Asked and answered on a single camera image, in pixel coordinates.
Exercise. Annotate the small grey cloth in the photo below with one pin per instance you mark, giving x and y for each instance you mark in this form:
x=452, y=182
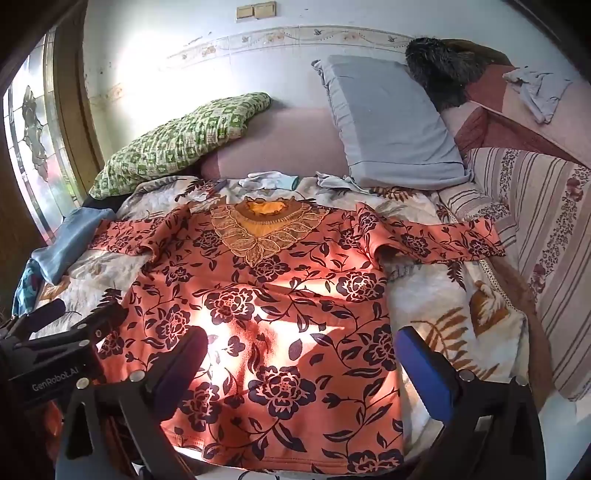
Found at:
x=341, y=183

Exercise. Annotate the beige wall switch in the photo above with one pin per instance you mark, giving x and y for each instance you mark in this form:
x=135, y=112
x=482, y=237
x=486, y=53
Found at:
x=256, y=11

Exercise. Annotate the maroon pink bedcover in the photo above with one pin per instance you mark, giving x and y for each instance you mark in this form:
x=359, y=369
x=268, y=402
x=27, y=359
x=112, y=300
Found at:
x=496, y=115

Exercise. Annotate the stained glass window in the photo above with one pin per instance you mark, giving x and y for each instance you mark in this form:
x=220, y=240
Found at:
x=35, y=142

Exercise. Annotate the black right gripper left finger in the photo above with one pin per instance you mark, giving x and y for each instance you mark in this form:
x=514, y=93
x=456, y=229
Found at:
x=113, y=431

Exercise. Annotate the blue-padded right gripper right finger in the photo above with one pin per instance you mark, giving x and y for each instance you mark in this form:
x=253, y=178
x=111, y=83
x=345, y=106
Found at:
x=491, y=430

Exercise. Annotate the green checkered pillow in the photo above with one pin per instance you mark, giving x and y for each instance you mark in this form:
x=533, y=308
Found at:
x=177, y=144

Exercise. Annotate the orange floral blouse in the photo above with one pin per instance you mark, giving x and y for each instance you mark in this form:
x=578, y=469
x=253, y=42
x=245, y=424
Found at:
x=300, y=372

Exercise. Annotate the grey cloth on quilt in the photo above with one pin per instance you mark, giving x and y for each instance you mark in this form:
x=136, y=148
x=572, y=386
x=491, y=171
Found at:
x=539, y=91

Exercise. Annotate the blue folded towel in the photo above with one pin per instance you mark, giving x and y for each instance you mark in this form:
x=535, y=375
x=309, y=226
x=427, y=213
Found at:
x=71, y=240

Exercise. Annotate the white glove with teal cuff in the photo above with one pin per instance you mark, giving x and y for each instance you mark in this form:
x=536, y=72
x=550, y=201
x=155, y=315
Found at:
x=269, y=180

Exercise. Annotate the black furry cushion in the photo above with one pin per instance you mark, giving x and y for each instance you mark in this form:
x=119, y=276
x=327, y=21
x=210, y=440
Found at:
x=444, y=71

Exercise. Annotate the grey pillow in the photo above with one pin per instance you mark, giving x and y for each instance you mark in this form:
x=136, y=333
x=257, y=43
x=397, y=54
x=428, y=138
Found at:
x=390, y=129

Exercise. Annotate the teal patterned cloth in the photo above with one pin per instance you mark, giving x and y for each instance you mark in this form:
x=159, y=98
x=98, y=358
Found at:
x=27, y=290

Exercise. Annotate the striped floral quilt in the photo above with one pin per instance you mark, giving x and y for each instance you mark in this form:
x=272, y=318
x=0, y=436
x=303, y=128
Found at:
x=541, y=208

